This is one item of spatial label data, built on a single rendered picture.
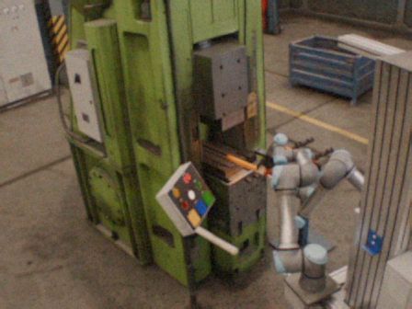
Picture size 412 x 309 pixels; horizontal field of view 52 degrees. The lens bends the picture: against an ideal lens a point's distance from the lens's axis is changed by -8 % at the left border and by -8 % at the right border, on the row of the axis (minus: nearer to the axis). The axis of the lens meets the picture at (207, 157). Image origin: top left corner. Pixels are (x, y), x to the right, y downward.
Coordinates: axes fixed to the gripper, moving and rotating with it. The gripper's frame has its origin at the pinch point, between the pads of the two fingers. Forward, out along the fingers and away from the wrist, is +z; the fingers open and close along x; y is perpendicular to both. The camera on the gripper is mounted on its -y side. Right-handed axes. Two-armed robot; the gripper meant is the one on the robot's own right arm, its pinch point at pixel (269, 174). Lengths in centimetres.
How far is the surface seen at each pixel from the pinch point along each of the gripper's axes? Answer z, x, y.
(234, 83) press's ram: 27, 1, -55
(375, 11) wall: 303, 769, 57
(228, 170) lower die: 27.7, -9.4, 3.2
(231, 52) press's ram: 27, -1, -75
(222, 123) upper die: 27.4, -12.2, -32.1
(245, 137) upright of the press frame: 41.8, 23.1, -3.4
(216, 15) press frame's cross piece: 40, 3, -97
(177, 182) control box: 15, -61, -18
